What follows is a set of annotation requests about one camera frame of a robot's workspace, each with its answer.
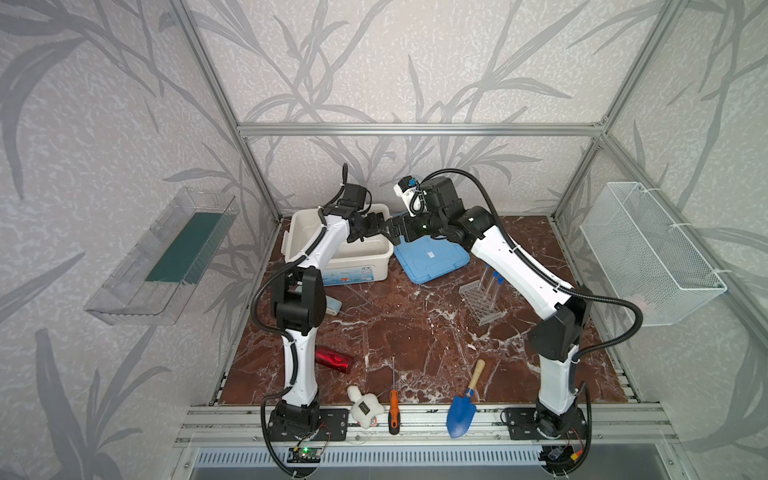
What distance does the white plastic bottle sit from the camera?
2.42ft

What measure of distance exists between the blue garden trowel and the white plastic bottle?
7.1 inches

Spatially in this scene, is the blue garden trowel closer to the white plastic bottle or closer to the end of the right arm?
the white plastic bottle

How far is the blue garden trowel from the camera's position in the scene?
751mm
